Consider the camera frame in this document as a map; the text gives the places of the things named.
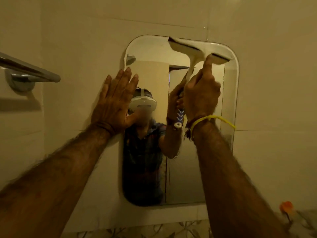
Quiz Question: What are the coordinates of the brown thread bracelet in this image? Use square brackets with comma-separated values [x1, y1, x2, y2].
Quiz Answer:
[184, 115, 207, 141]

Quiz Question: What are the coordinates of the orange wall hook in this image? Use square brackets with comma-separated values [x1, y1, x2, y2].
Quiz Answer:
[279, 201, 295, 223]

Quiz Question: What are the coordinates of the person's left forearm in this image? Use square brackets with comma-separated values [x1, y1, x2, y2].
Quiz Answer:
[0, 124, 112, 238]

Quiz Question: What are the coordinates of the person's left hand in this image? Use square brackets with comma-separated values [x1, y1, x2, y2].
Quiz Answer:
[90, 66, 140, 137]

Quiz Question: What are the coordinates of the person's right hand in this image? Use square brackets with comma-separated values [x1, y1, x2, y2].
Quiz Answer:
[183, 54, 221, 122]

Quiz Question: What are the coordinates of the white squeegee with striped handle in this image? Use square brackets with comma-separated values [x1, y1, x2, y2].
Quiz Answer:
[168, 36, 234, 83]

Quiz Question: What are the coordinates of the person's right forearm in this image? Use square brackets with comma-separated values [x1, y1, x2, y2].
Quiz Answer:
[193, 119, 289, 238]

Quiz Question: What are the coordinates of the yellow wristband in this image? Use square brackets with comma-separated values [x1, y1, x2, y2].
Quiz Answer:
[189, 115, 236, 137]

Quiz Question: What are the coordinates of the rounded frameless wall mirror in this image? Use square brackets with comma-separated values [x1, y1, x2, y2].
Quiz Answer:
[121, 34, 240, 207]

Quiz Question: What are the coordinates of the chrome towel bar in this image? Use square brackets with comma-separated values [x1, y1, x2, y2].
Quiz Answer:
[0, 51, 61, 93]

